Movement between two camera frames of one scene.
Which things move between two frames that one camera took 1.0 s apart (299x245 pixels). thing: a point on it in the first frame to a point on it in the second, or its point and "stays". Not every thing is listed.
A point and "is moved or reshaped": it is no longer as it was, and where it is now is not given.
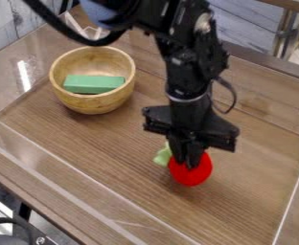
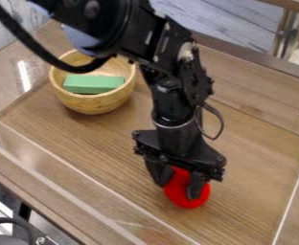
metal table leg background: [290, 33] stays
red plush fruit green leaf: [193, 177] is moved or reshaped
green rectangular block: [90, 83] stays
